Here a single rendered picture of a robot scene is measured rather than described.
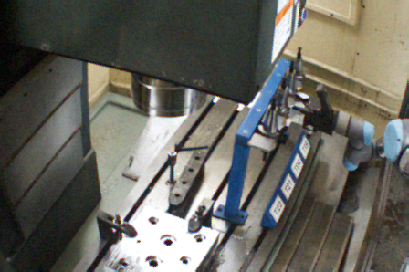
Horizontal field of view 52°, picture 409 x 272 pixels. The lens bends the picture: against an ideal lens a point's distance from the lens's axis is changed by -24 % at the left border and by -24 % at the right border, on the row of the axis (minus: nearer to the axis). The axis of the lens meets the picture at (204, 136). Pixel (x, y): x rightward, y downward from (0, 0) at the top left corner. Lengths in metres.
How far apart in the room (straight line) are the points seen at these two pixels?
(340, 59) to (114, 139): 1.10
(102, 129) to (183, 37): 1.62
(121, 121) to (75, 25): 1.54
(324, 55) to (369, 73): 0.23
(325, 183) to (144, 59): 1.28
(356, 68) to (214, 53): 1.27
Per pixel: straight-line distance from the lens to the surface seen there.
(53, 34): 1.02
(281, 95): 1.47
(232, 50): 0.82
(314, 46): 2.04
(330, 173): 2.07
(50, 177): 1.58
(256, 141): 1.39
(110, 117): 2.49
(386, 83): 2.05
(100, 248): 1.50
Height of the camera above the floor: 2.09
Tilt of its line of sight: 39 degrees down
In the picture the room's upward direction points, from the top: 5 degrees clockwise
